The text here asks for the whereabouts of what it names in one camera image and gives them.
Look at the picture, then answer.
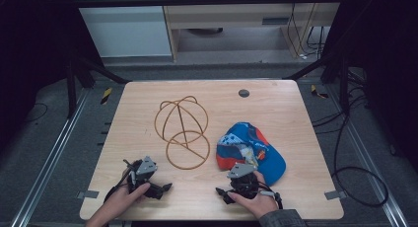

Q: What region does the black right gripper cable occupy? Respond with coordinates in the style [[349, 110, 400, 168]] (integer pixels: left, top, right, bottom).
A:
[[259, 184, 284, 210]]

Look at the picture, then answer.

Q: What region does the blue and red cap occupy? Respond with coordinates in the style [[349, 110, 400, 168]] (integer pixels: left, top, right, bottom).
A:
[[215, 121, 287, 188]]

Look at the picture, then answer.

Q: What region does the long black floor cable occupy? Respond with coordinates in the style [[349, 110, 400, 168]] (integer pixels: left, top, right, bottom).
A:
[[311, 85, 390, 208]]

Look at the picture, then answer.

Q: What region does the bundle of hanging cables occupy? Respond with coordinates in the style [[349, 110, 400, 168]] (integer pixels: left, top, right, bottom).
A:
[[286, 0, 327, 61]]

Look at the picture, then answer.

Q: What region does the golden wire hat stand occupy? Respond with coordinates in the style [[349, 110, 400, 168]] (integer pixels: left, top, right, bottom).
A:
[[154, 95, 211, 171]]

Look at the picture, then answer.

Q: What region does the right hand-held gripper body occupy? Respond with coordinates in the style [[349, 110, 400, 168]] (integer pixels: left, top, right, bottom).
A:
[[226, 162, 261, 200]]

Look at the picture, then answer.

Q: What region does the black horizontal frame bar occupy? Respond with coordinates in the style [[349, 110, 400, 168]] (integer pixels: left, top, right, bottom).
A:
[[72, 0, 345, 8]]

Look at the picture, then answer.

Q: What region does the light wooden desk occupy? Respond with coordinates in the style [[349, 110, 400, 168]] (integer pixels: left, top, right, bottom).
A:
[[160, 0, 345, 62]]

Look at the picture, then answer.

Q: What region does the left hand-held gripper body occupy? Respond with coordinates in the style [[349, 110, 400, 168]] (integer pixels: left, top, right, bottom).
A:
[[126, 156, 159, 199]]

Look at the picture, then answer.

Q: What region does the black metal stand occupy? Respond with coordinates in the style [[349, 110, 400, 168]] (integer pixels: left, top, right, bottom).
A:
[[282, 53, 352, 116], [64, 53, 131, 120]]

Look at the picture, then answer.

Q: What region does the thin black floor cable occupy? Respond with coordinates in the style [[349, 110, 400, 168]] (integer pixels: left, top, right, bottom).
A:
[[25, 102, 49, 123]]

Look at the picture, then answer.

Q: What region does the black curtain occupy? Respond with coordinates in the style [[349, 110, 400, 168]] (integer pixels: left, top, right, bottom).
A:
[[0, 0, 104, 152], [320, 0, 418, 174]]

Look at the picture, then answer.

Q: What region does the person's left hand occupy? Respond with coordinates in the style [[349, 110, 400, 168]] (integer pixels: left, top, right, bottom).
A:
[[98, 182, 152, 219]]

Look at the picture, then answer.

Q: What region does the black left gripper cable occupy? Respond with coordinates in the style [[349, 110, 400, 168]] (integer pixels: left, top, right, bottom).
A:
[[104, 159, 137, 203]]

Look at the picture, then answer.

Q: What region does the grey table bracket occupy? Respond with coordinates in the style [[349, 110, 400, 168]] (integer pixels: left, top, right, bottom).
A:
[[323, 189, 348, 201], [76, 189, 101, 200]]

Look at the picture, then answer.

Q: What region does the silver metal floor rail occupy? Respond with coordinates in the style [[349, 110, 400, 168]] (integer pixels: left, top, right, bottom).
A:
[[9, 88, 92, 227], [324, 84, 411, 227]]

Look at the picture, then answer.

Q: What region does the white cabinet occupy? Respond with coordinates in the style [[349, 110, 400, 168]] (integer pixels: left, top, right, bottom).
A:
[[70, 0, 174, 59]]

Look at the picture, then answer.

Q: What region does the yellow black striped tape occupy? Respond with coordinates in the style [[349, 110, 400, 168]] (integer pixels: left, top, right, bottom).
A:
[[310, 84, 330, 100], [100, 87, 113, 106]]

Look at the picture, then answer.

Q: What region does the person's right hand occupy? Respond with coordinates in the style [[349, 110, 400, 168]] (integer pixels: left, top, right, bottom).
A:
[[227, 172, 280, 220]]

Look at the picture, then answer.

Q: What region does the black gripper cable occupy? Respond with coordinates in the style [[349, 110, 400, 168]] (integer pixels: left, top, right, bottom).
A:
[[104, 159, 137, 203], [259, 184, 284, 210]]

